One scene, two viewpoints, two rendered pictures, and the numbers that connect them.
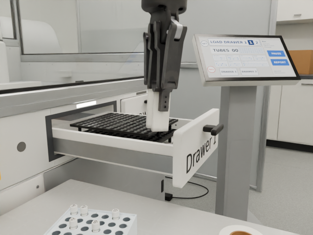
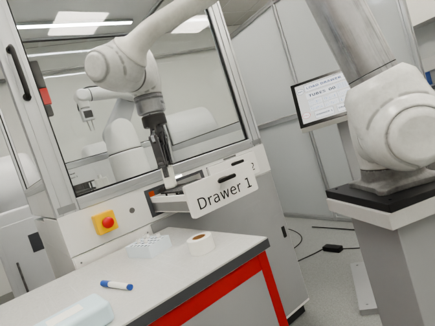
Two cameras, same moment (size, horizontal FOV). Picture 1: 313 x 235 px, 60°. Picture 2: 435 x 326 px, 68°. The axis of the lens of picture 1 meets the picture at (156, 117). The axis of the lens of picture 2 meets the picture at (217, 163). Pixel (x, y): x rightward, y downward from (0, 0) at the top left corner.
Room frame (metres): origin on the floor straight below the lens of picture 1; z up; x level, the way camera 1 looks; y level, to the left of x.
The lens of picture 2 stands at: (-0.35, -0.64, 1.04)
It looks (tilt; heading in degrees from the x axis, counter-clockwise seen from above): 4 degrees down; 29
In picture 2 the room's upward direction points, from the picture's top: 18 degrees counter-clockwise
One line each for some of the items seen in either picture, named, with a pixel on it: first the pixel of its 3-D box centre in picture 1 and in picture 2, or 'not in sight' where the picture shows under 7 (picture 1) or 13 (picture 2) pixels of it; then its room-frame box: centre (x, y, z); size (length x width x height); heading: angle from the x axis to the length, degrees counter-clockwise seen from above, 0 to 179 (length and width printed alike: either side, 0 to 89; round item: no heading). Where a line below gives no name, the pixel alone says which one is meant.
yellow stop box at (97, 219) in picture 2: not in sight; (105, 222); (0.44, 0.32, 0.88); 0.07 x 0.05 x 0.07; 154
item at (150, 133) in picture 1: (161, 126); not in sight; (0.65, -0.01, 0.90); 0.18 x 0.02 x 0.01; 154
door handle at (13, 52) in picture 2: not in sight; (19, 71); (0.35, 0.36, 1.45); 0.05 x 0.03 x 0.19; 64
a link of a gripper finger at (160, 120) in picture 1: (160, 111); (167, 177); (0.46, -0.01, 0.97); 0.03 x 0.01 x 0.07; 112
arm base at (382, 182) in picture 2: not in sight; (399, 171); (0.64, -0.63, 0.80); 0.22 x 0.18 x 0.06; 122
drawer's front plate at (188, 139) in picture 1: (200, 141); (223, 187); (0.60, -0.10, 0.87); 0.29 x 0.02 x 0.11; 154
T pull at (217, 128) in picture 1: (212, 128); (224, 178); (0.59, -0.13, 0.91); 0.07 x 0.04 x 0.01; 154
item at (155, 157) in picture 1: (123, 134); (193, 193); (0.70, 0.09, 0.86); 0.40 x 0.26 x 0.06; 64
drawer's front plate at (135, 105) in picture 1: (143, 109); (234, 169); (1.03, 0.05, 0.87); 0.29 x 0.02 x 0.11; 154
